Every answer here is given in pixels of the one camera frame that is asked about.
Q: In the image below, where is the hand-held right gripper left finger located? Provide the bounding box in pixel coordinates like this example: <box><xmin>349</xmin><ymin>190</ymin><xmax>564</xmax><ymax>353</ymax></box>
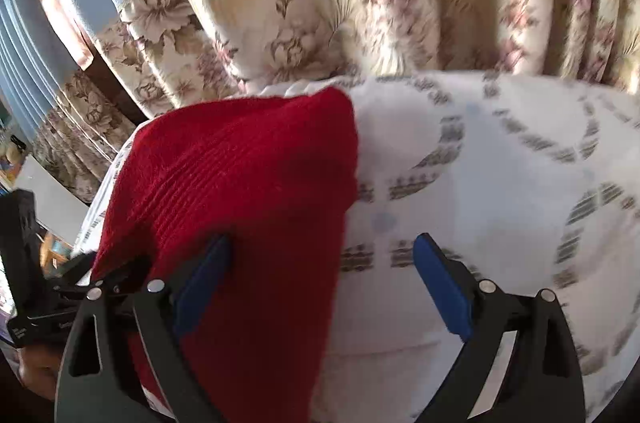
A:
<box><xmin>54</xmin><ymin>234</ymin><xmax>234</xmax><ymax>423</ymax></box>

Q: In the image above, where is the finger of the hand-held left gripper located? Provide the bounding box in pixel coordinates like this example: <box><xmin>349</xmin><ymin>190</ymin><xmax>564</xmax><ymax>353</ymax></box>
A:
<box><xmin>47</xmin><ymin>253</ymin><xmax>153</xmax><ymax>300</ymax></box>

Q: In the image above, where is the pink curtain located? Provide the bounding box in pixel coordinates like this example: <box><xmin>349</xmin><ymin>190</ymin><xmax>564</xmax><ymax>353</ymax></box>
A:
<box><xmin>24</xmin><ymin>0</ymin><xmax>97</xmax><ymax>71</ymax></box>

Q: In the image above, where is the person's left hand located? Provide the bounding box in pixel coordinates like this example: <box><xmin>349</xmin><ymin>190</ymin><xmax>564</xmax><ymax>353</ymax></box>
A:
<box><xmin>16</xmin><ymin>343</ymin><xmax>67</xmax><ymax>401</ymax></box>

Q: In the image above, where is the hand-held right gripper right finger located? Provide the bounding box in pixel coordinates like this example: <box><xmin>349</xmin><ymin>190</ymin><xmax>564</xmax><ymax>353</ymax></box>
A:
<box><xmin>413</xmin><ymin>233</ymin><xmax>587</xmax><ymax>423</ymax></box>

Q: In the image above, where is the dotted patterned bed sheet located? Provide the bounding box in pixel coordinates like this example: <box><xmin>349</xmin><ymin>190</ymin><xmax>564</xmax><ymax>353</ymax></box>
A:
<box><xmin>75</xmin><ymin>70</ymin><xmax>640</xmax><ymax>423</ymax></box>

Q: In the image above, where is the red knitted sweater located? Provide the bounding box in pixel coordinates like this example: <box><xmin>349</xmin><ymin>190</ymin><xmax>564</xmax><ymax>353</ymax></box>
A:
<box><xmin>91</xmin><ymin>87</ymin><xmax>361</xmax><ymax>423</ymax></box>

